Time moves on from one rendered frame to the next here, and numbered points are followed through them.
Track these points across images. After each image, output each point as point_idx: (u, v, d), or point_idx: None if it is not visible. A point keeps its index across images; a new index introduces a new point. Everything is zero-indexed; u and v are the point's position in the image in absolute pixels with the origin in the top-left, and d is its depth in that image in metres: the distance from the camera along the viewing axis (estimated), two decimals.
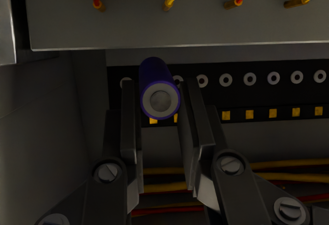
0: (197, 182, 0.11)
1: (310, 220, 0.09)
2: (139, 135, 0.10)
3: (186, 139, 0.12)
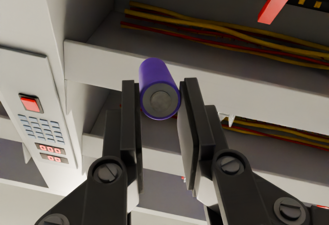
0: (197, 182, 0.11)
1: (310, 220, 0.09)
2: (139, 135, 0.10)
3: (186, 139, 0.12)
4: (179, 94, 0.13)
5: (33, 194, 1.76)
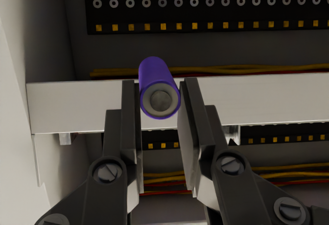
0: (197, 182, 0.11)
1: (310, 220, 0.09)
2: (139, 135, 0.10)
3: (186, 139, 0.12)
4: None
5: None
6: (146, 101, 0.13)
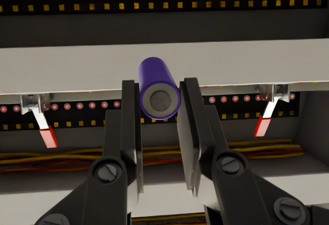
0: (197, 182, 0.11)
1: (310, 220, 0.09)
2: (139, 135, 0.10)
3: (186, 139, 0.12)
4: None
5: None
6: None
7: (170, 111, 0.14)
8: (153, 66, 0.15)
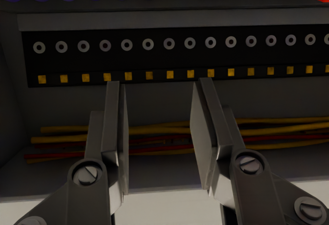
0: (214, 182, 0.11)
1: None
2: (121, 136, 0.10)
3: (201, 139, 0.12)
4: None
5: None
6: None
7: None
8: None
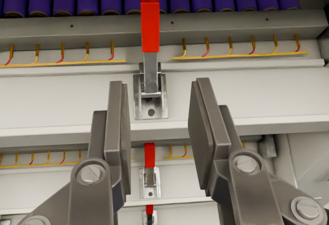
0: (211, 182, 0.11)
1: (327, 221, 0.09)
2: (124, 136, 0.10)
3: (199, 139, 0.12)
4: (236, 10, 0.27)
5: None
6: None
7: (198, 1, 0.26)
8: None
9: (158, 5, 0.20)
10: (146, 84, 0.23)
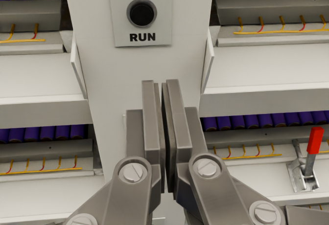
0: (176, 185, 0.11)
1: (285, 220, 0.09)
2: (162, 135, 0.10)
3: (166, 142, 0.12)
4: None
5: None
6: None
7: None
8: None
9: None
10: None
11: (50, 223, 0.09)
